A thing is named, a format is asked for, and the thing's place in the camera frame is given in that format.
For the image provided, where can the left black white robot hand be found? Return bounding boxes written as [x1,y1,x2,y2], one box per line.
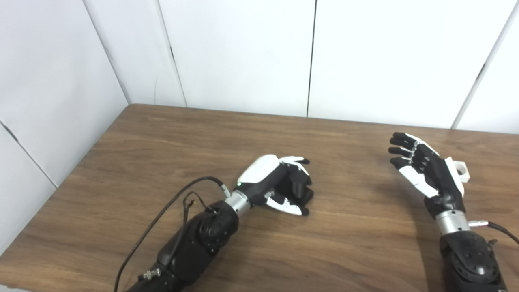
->
[236,154,315,216]

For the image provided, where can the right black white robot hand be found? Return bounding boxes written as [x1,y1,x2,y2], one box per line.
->
[388,132,467,219]

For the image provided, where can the white square piece with hole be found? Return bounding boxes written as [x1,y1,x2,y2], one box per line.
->
[452,161,471,183]

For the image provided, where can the black peg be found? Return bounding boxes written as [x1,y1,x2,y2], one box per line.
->
[289,170,315,204]

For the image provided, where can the thick black left wrist cable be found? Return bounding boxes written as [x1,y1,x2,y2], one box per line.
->
[114,176,232,292]

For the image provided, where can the thin black left arm wire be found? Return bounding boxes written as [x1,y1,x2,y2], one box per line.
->
[182,191,216,260]

